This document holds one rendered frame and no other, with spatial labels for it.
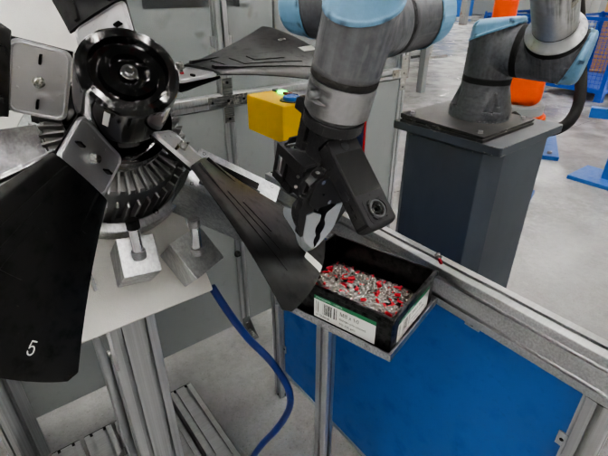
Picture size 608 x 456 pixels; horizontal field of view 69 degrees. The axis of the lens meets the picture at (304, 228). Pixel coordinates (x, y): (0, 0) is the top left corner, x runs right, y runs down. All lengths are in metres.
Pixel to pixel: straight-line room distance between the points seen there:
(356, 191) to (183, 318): 1.36
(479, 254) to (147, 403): 0.86
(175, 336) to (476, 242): 1.16
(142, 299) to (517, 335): 0.62
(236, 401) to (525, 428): 1.06
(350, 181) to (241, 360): 1.43
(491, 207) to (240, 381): 1.11
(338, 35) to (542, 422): 0.71
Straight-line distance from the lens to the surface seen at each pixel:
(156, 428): 1.10
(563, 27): 1.07
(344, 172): 0.50
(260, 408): 1.70
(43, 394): 1.77
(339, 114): 0.48
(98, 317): 0.78
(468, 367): 0.94
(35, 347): 0.57
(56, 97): 0.65
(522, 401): 0.91
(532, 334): 0.80
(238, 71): 0.68
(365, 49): 0.46
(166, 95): 0.59
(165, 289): 0.79
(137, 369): 0.97
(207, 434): 1.56
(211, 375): 1.82
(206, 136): 1.52
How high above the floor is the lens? 1.31
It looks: 29 degrees down
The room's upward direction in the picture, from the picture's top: straight up
